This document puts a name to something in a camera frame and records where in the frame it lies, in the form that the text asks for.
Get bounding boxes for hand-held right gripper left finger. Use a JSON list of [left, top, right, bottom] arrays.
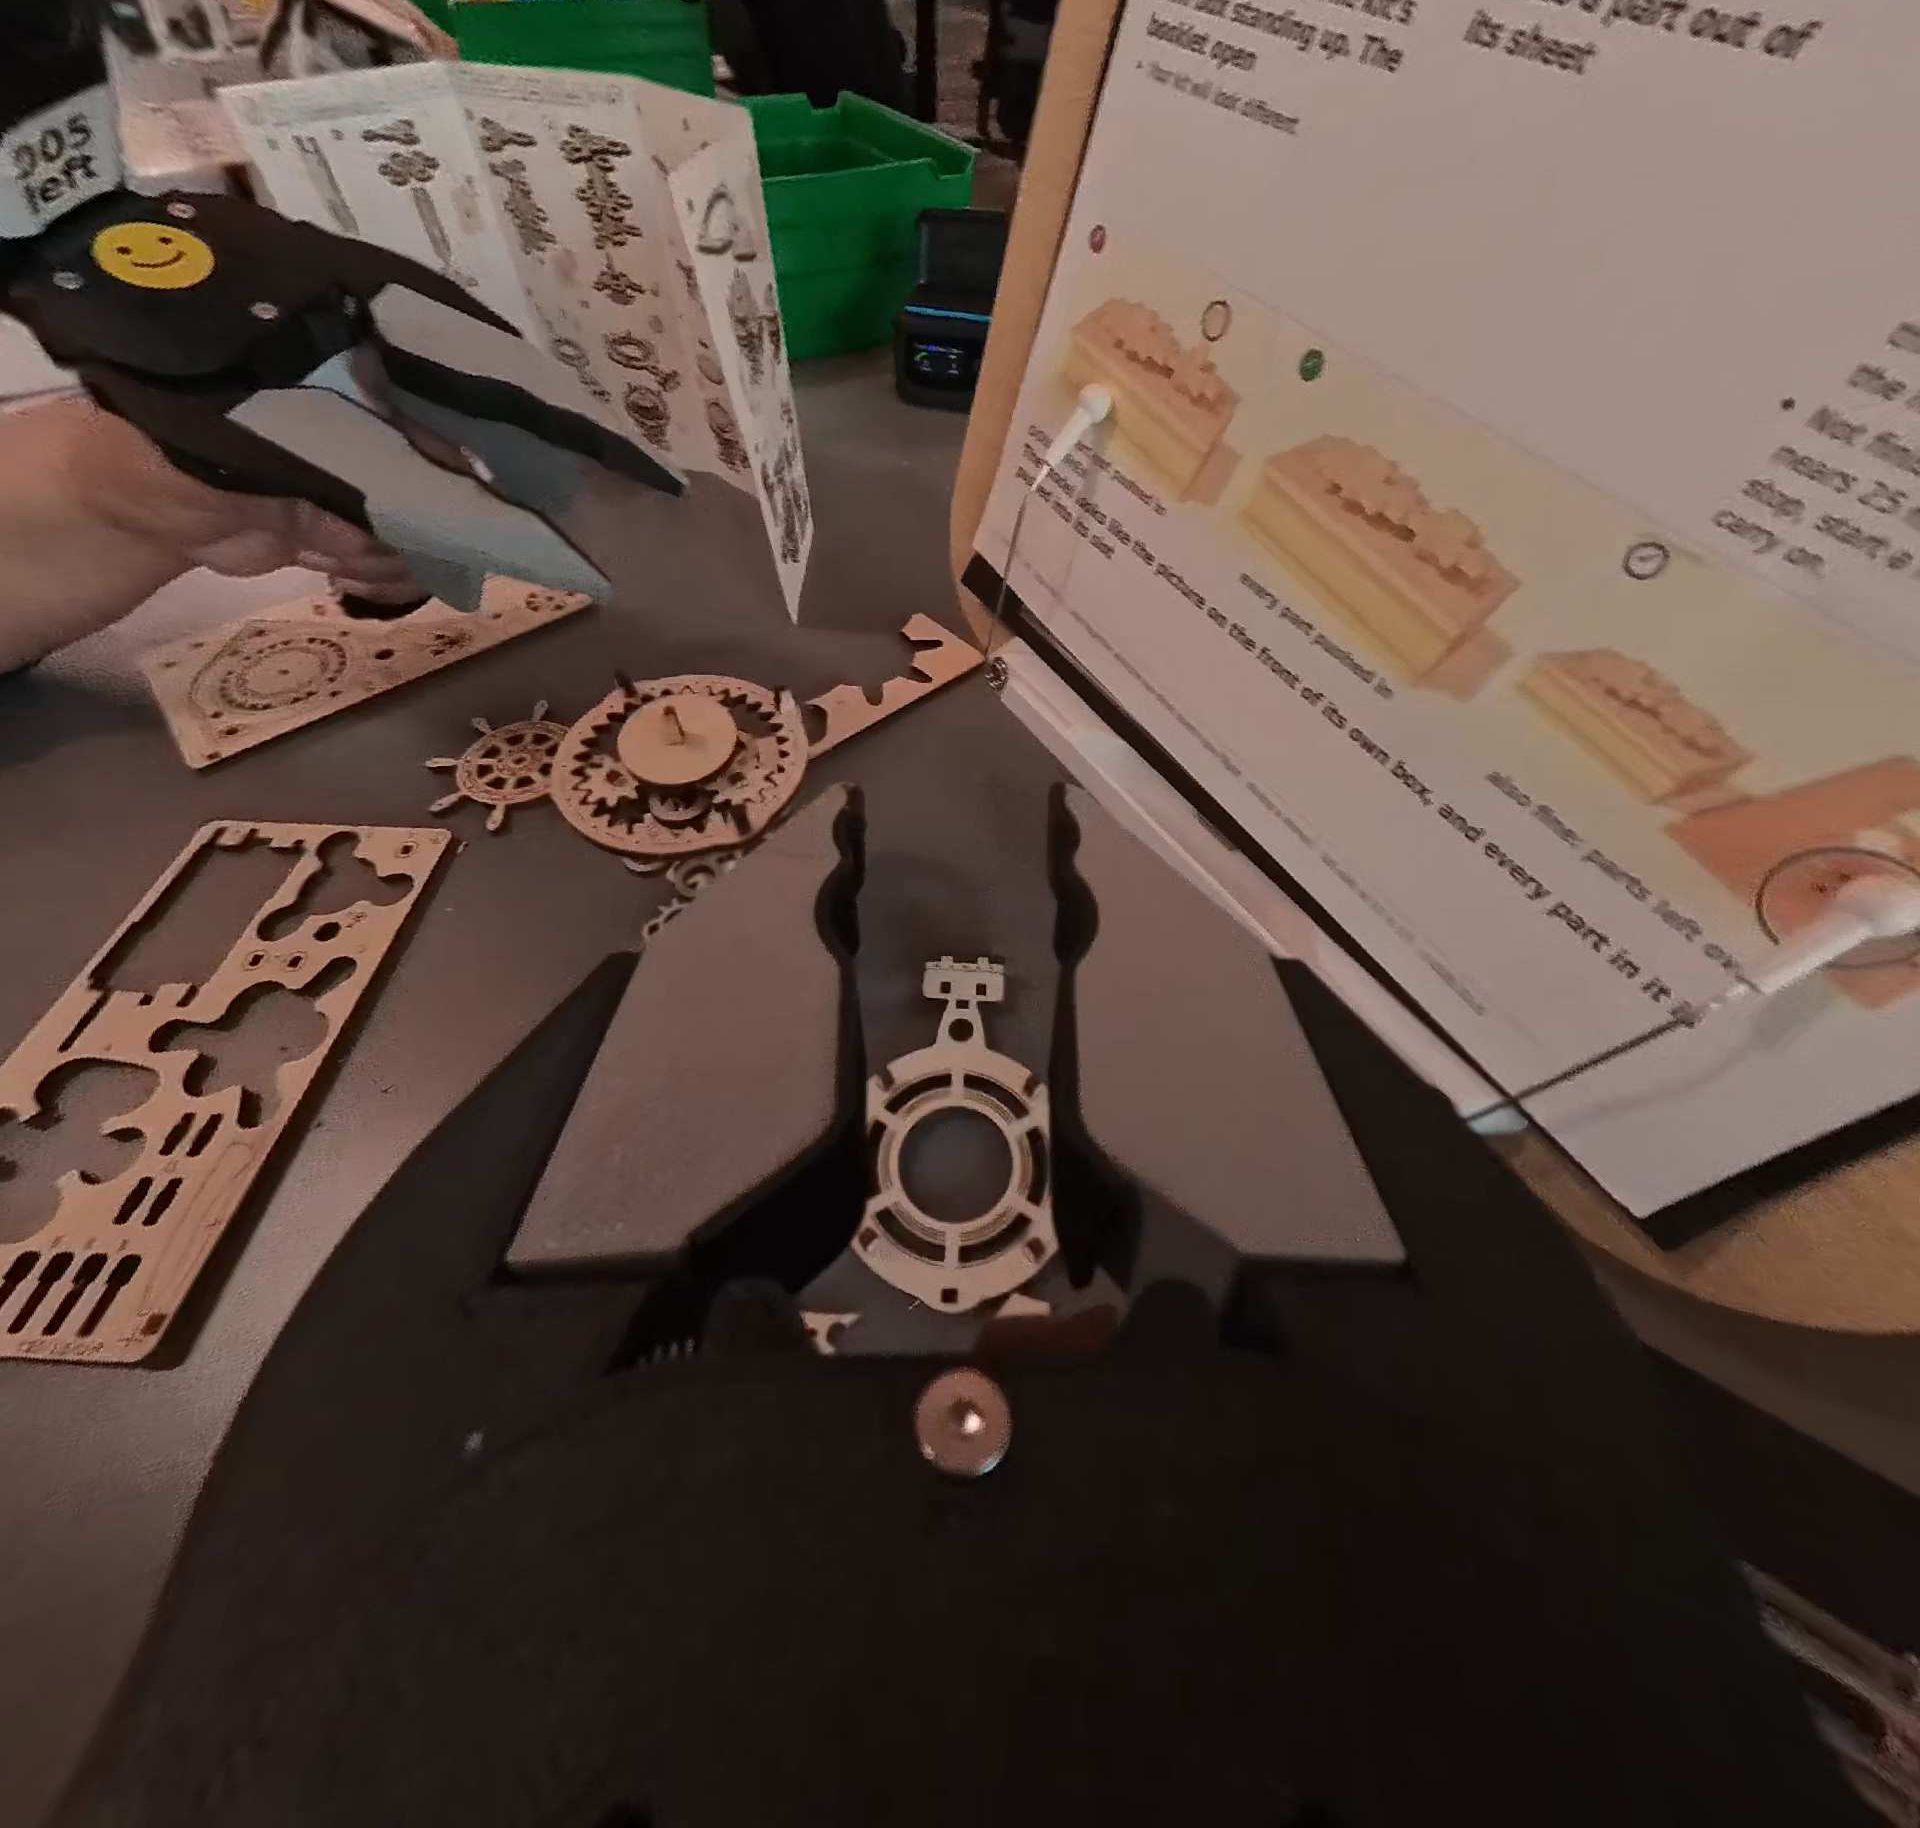
[[503, 783, 870, 1281]]

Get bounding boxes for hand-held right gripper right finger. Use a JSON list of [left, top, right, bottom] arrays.
[[1046, 779, 1415, 1284]]

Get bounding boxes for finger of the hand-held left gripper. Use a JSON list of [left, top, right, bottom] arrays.
[[380, 342, 665, 495], [231, 353, 614, 615]]

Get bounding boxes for engraved wooden part sheet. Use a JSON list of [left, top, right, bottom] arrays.
[[147, 574, 594, 768]]

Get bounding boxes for wooden ring frame part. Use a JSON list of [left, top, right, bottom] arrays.
[[847, 952, 1055, 1318]]

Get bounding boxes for wooden ship wheel part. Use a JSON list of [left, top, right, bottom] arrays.
[[423, 716, 577, 830]]

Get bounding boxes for wooden gear assembly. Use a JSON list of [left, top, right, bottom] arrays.
[[547, 676, 808, 950]]

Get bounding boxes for white model kit box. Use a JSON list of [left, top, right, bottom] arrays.
[[102, 0, 457, 187]]

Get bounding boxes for person's left hand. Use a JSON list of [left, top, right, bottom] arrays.
[[0, 393, 433, 676]]

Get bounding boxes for folded paper instruction booklet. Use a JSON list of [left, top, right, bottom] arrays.
[[215, 62, 819, 621]]

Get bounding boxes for green plastic bin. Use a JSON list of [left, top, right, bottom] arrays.
[[741, 90, 977, 363], [372, 0, 716, 98]]

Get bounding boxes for jagged wooden sheet strip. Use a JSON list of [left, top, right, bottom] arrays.
[[804, 615, 986, 751]]

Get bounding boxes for wooden sheet with cloud cut-outs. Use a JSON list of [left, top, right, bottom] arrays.
[[0, 821, 451, 1369]]

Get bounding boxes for small black screen device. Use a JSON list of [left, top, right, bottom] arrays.
[[893, 208, 1011, 409]]

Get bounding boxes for white printed instruction sheet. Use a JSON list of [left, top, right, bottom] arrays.
[[973, 0, 1920, 1223]]

